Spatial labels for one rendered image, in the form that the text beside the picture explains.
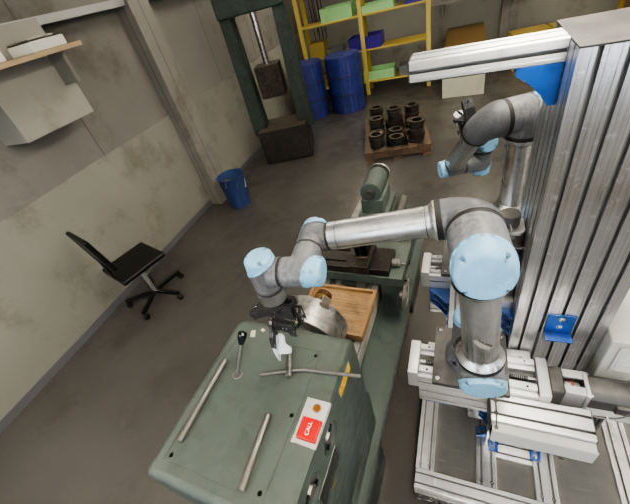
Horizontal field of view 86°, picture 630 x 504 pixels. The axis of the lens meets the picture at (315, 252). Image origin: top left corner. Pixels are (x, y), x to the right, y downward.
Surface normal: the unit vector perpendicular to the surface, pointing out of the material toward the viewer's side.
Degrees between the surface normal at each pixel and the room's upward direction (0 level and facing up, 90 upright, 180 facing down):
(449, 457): 0
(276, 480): 0
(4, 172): 90
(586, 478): 0
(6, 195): 90
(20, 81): 90
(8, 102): 90
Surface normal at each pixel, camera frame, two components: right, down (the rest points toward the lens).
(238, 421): -0.22, -0.75
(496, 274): -0.24, 0.56
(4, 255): 0.92, 0.04
